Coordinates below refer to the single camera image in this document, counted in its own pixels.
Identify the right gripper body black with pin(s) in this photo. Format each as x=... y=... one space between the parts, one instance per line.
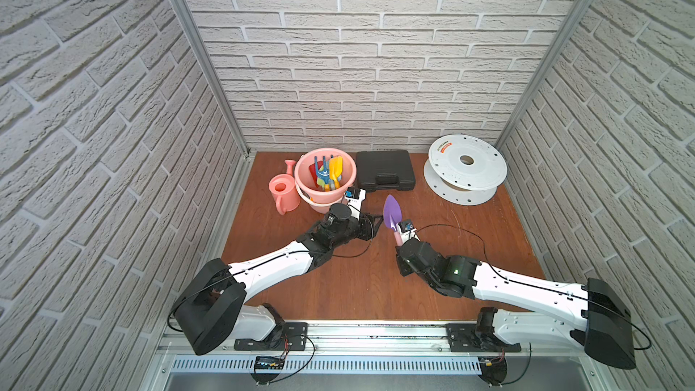
x=403 y=270

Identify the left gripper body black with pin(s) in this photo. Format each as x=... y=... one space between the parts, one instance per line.
x=366 y=223

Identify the purple trowel pink handle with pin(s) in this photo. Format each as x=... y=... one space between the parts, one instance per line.
x=393 y=217

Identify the pink plastic bucket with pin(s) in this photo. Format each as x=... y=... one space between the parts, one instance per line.
x=318 y=200

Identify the blue rake yellow handle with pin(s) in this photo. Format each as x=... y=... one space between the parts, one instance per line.
x=322 y=170

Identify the yellow plastic scoop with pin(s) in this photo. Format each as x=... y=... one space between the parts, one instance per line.
x=335 y=172

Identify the pink watering can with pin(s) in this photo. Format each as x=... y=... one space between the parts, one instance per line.
x=283 y=189

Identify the red shovel wooden handle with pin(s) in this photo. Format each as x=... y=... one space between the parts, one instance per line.
x=312 y=171

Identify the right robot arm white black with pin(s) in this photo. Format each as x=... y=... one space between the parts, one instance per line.
x=592 y=316

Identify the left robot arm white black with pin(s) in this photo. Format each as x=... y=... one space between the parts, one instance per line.
x=212 y=308

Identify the black plastic tool case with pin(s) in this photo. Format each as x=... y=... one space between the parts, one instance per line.
x=385 y=170

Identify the white empty filament spool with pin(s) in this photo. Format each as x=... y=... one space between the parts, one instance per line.
x=464 y=170

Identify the right controller board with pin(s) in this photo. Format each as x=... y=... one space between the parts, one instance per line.
x=493 y=372

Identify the controller board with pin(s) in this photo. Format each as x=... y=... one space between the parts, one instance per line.
x=268 y=363
x=493 y=372

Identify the left controller board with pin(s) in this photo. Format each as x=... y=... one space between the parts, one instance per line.
x=268 y=363

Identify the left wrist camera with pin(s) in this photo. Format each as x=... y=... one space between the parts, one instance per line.
x=354 y=198

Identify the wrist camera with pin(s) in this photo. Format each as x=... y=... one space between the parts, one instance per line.
x=354 y=198
x=407 y=231

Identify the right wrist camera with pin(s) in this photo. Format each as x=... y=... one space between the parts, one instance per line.
x=407 y=231

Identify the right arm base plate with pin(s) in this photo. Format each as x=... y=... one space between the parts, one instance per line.
x=470 y=337

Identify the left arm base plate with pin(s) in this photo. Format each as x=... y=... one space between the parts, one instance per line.
x=290 y=336

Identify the aluminium front rail frame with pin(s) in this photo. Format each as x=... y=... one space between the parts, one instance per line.
x=374 y=347

